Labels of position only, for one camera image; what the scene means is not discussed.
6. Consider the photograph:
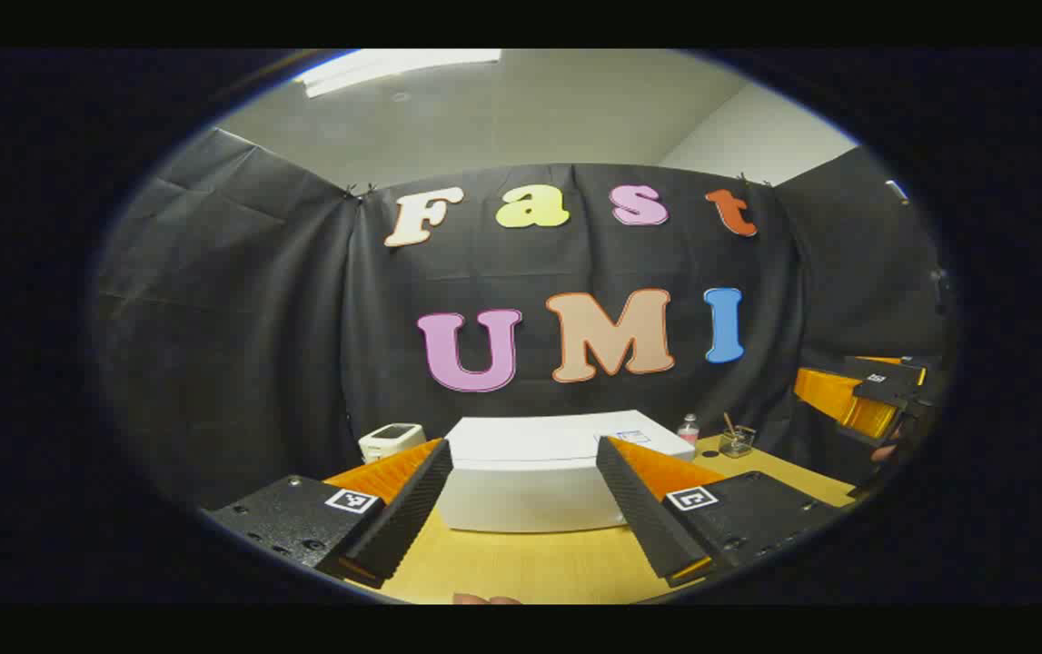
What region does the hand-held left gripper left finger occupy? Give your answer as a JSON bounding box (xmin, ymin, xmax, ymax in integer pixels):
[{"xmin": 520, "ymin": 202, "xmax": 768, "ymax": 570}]
[{"xmin": 203, "ymin": 438, "xmax": 454, "ymax": 590}]

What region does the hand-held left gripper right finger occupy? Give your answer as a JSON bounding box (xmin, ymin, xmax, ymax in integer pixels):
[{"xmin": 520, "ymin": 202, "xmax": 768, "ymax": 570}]
[{"xmin": 595, "ymin": 436, "xmax": 848, "ymax": 587}]

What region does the white microwave oven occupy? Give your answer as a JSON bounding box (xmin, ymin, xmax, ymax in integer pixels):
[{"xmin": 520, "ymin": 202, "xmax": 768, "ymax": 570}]
[{"xmin": 437, "ymin": 411, "xmax": 697, "ymax": 533}]

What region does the white toaster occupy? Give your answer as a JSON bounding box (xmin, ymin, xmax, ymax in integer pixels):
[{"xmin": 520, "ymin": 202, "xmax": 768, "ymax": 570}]
[{"xmin": 358, "ymin": 422, "xmax": 427, "ymax": 464}]

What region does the glass jar with sticks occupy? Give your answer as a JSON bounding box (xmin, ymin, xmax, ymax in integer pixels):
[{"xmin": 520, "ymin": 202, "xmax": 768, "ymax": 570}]
[{"xmin": 719, "ymin": 413, "xmax": 756, "ymax": 459}]

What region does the black backdrop cloth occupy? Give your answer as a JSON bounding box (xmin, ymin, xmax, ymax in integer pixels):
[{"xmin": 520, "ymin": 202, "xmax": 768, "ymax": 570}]
[{"xmin": 94, "ymin": 127, "xmax": 948, "ymax": 510}]

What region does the ceiling light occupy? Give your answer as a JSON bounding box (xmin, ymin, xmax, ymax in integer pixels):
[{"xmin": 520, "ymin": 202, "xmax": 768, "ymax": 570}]
[{"xmin": 293, "ymin": 49, "xmax": 503, "ymax": 99}]

